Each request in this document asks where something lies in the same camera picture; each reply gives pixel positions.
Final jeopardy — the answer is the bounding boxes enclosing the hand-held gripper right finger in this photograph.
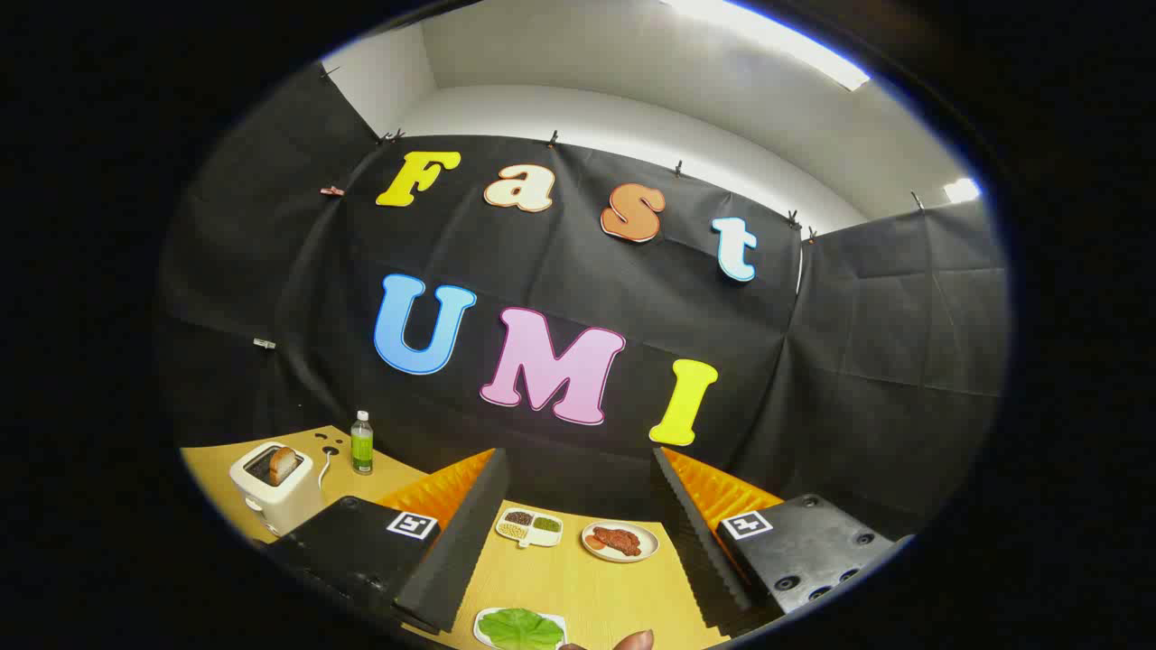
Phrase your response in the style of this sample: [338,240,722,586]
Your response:
[650,445,915,633]

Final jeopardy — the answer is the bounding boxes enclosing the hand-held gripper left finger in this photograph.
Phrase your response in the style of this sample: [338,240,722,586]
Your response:
[262,447,511,635]

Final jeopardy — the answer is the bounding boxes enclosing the green lettuce leaf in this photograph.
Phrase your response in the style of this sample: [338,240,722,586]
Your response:
[479,608,565,650]

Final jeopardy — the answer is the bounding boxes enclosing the round white steak plate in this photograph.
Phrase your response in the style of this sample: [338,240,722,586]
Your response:
[581,520,660,564]

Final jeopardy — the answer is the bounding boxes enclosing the white divided bean dish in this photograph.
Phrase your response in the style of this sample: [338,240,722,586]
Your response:
[495,508,564,550]

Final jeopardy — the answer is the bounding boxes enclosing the white square plate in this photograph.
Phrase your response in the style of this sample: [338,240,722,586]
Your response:
[472,607,568,650]

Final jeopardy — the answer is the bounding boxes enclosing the brown steak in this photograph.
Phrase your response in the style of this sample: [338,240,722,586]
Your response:
[592,526,643,557]

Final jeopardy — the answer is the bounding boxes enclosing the green label drink bottle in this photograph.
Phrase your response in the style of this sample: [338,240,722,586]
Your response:
[350,411,375,476]

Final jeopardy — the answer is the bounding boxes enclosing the cream white toaster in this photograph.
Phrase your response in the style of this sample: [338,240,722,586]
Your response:
[228,441,328,537]

